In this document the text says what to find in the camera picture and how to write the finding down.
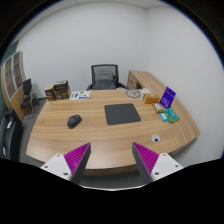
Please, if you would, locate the black computer mouse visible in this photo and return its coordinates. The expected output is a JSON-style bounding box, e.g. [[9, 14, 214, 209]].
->
[[67, 115, 82, 129]]

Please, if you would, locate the small blue card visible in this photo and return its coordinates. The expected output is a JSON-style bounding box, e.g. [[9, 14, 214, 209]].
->
[[160, 113, 168, 121]]

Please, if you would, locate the dark brown box stack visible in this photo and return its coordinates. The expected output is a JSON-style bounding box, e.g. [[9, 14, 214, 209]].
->
[[54, 80, 70, 100]]

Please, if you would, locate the black visitor chair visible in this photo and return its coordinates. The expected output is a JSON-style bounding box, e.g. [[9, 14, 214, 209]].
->
[[20, 79, 39, 111]]

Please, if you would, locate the orange cardboard box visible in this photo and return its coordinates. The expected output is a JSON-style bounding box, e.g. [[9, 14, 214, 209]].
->
[[143, 94, 159, 104]]

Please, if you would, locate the wooden bookshelf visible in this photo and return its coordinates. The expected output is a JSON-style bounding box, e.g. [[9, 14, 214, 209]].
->
[[1, 51, 26, 120]]

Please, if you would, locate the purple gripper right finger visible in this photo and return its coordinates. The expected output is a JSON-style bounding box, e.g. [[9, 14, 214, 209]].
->
[[132, 142, 182, 184]]

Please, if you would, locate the dark grey mouse pad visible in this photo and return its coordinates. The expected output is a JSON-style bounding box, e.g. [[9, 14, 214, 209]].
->
[[104, 103, 141, 125]]

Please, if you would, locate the small tan box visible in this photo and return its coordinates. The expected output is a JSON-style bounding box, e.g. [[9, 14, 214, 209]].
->
[[152, 103, 163, 113]]

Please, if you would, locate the desk cable grommet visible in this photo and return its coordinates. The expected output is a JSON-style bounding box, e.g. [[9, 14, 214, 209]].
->
[[152, 134, 160, 143]]

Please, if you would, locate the brown box left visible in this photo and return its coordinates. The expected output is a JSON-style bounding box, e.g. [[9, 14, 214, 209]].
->
[[45, 85, 55, 101]]

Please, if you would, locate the black armchair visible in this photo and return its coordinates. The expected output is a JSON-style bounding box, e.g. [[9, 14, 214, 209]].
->
[[0, 109, 24, 161]]

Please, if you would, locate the wooden office desk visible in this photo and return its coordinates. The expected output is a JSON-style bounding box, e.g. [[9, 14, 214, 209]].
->
[[25, 69, 201, 177]]

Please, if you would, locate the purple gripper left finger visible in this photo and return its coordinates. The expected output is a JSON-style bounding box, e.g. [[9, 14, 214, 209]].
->
[[41, 143, 91, 185]]

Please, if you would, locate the purple standing sign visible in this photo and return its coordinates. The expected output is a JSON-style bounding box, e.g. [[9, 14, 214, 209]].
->
[[159, 87, 176, 108]]

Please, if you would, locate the round grey coaster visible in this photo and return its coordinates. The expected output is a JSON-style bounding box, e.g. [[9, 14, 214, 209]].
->
[[126, 89, 141, 98]]

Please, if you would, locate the grey mesh office chair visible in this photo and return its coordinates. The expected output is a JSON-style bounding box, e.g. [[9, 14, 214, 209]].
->
[[87, 64, 127, 90]]

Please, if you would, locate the white green leaflet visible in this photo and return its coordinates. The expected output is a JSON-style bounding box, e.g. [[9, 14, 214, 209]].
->
[[70, 91, 90, 100]]

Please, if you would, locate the green book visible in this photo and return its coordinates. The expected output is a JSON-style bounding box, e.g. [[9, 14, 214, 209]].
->
[[163, 108, 179, 123]]

